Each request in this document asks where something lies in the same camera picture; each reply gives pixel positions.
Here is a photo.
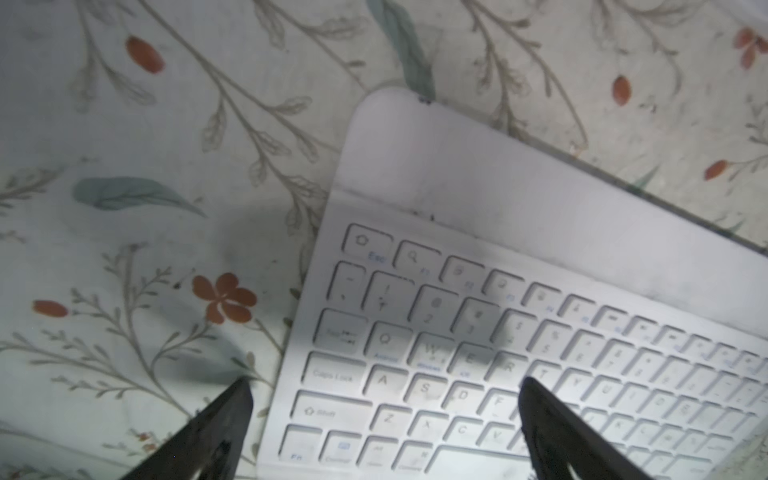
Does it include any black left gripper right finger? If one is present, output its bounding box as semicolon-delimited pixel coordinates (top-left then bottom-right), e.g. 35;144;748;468
518;377;650;480

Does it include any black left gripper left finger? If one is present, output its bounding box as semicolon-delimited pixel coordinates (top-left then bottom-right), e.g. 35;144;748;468
124;377;253;480

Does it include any white keyboard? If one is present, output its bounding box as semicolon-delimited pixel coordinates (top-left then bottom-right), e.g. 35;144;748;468
256;88;767;479

